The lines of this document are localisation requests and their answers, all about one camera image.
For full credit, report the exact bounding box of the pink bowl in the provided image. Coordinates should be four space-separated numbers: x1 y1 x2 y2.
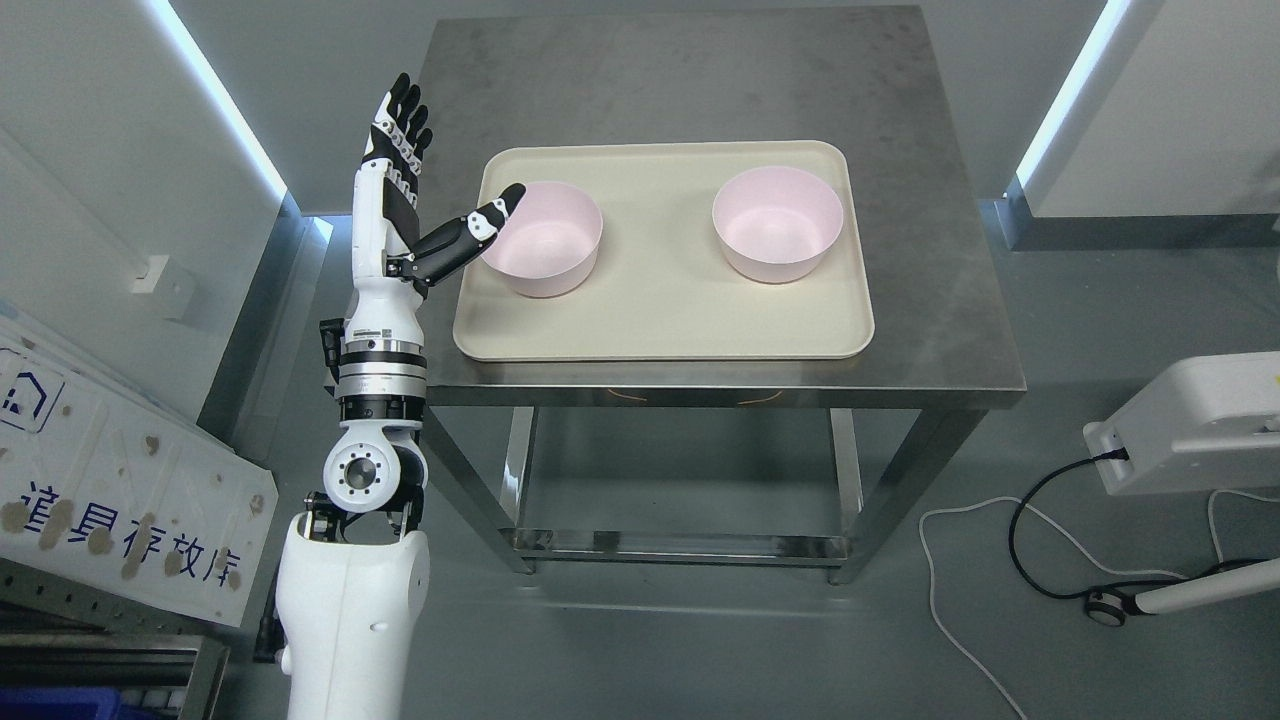
710 165 845 284
480 181 604 299

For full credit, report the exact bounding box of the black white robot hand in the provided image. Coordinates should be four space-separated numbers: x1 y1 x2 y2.
352 73 527 295

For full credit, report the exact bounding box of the white sign board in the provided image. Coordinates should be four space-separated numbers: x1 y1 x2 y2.
1 304 278 626

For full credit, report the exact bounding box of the metal shelf rack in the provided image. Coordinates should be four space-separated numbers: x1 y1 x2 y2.
1 559 229 719

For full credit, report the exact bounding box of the white wall socket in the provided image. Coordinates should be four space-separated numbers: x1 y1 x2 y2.
131 254 198 322

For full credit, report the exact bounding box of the blue bin lower left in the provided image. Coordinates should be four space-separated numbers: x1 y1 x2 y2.
1 687 157 719

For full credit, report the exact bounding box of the white cable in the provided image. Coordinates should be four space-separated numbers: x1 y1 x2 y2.
918 488 1280 720

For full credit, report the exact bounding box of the white charging unit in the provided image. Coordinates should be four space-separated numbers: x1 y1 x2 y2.
1082 351 1279 495

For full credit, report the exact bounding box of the stainless steel table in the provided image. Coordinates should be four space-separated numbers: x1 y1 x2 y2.
420 5 1027 584

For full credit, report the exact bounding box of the black power cable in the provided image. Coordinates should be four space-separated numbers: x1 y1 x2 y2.
1009 450 1271 601

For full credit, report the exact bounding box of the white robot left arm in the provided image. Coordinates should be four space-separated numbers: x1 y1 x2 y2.
275 275 430 719

